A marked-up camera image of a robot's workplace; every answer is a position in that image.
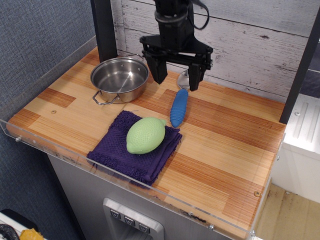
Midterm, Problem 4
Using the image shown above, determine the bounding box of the purple folded towel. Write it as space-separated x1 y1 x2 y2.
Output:
87 110 182 186

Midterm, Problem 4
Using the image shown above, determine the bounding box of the black vertical post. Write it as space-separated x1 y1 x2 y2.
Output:
279 9 320 124
90 0 118 62

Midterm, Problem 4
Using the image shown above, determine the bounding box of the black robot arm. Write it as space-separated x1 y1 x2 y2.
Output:
139 0 213 91

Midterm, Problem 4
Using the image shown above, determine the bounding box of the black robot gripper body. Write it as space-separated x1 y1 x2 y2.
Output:
139 21 213 70

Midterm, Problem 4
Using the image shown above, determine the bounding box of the black corrugated hose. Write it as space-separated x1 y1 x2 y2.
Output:
0 223 22 240

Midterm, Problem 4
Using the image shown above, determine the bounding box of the clear acrylic table guard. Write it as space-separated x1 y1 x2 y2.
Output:
0 36 285 240

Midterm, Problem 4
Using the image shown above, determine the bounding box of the white ribbed side counter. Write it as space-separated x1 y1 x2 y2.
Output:
271 94 320 203

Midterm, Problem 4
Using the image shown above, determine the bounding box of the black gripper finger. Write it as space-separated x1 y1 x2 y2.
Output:
188 56 207 91
143 51 168 84

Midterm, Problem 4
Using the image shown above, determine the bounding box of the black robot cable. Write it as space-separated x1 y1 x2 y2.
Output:
190 0 210 31

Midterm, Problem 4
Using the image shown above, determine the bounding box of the grey dispenser button panel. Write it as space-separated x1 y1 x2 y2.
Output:
103 197 165 240

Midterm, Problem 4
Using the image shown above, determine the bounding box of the black left vertical post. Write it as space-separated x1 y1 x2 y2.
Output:
90 0 118 62

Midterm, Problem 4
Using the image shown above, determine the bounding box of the yellow object at corner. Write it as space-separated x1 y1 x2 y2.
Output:
19 228 44 240

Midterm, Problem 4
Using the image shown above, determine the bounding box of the stainless steel pot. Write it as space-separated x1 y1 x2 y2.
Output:
90 54 150 105

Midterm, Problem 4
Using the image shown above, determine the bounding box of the black right vertical post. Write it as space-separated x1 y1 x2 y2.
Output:
279 9 320 124

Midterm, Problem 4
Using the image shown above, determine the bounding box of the green toy lemon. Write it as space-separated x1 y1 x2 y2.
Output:
126 117 167 155

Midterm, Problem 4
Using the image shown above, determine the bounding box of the blue handled metal spoon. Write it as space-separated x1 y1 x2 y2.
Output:
170 70 190 128

